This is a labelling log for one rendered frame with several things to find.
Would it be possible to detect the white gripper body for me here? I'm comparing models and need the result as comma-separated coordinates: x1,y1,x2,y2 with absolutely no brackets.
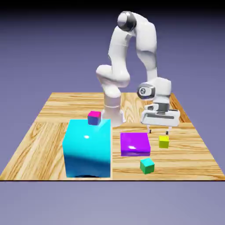
140,109,181,127

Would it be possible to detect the small yellow cube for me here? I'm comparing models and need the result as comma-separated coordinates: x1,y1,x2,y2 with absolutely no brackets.
159,135,170,149

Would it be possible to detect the small green cube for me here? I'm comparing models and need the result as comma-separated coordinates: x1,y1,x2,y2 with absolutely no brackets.
140,157,156,175

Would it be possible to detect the small pink cube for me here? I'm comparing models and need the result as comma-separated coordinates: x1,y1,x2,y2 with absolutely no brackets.
87,110,102,126

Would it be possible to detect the large purple box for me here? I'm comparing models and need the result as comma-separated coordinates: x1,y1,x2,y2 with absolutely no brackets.
120,132,151,157

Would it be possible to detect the large cyan box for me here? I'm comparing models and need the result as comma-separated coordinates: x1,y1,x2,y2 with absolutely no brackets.
62,119,112,178

